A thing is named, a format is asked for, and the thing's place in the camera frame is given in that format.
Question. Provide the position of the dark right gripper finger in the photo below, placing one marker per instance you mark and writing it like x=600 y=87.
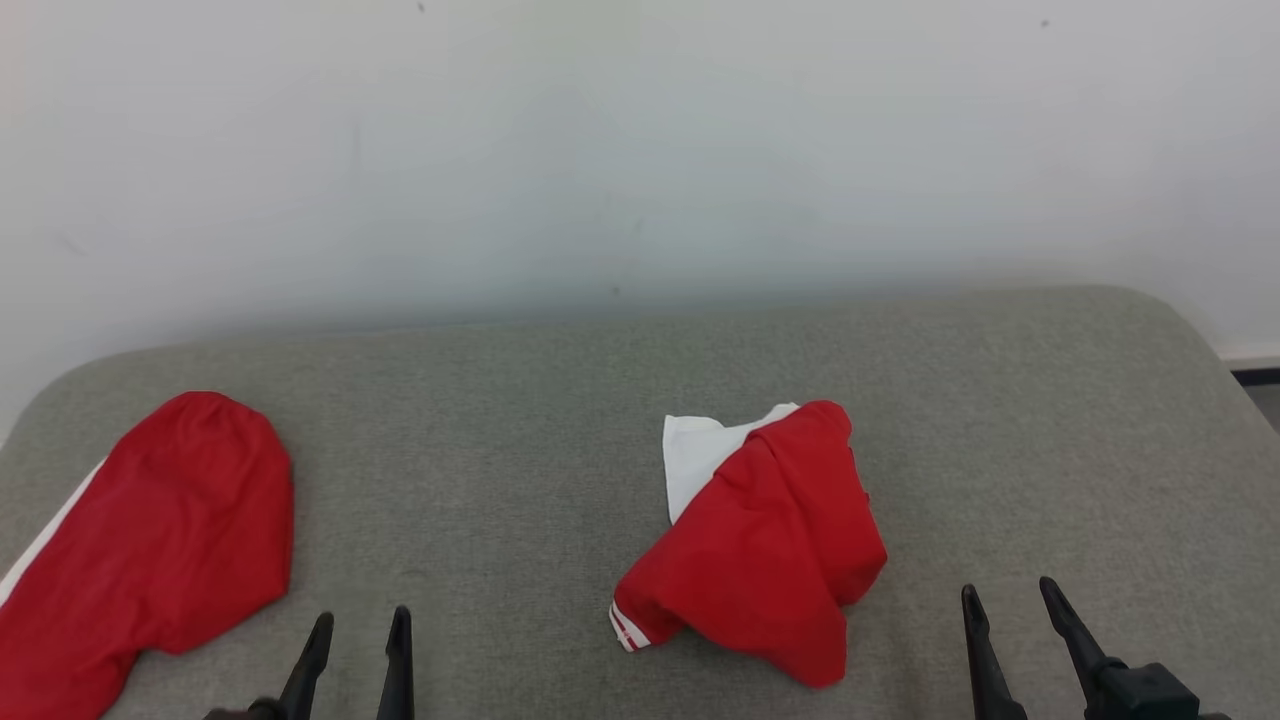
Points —
x=988 y=670
x=1080 y=635

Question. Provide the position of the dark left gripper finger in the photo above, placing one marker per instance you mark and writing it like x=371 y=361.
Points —
x=398 y=670
x=308 y=670

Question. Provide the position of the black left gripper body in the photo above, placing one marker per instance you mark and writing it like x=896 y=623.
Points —
x=245 y=713

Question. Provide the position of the red garment with white side stripe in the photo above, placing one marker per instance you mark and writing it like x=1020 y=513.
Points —
x=150 y=540

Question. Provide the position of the red garment with striped white trim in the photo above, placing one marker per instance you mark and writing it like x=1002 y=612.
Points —
x=770 y=540

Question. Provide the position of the grey fabric sofa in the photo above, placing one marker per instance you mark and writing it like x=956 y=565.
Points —
x=500 y=450

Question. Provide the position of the white skirting board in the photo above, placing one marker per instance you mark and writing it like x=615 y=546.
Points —
x=1255 y=358

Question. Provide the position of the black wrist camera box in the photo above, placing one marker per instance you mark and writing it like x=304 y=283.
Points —
x=1155 y=695

